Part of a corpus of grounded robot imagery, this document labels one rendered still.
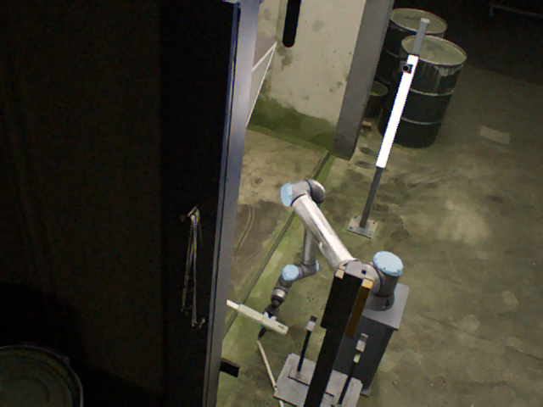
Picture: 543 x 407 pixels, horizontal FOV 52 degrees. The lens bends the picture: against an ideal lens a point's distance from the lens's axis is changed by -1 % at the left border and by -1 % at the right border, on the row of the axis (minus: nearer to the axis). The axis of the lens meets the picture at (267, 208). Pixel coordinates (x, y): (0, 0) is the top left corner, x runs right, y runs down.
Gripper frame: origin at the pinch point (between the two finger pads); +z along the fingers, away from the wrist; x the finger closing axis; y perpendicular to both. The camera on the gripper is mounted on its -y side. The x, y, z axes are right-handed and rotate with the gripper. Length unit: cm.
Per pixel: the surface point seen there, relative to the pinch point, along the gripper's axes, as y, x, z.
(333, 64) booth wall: -18, 34, -225
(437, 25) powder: -10, -36, -361
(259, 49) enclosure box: -122, 63, -66
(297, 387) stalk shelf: -73, -17, 57
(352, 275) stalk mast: -159, -7, 56
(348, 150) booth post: 48, -8, -211
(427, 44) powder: -18, -31, -309
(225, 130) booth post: -174, 44, 40
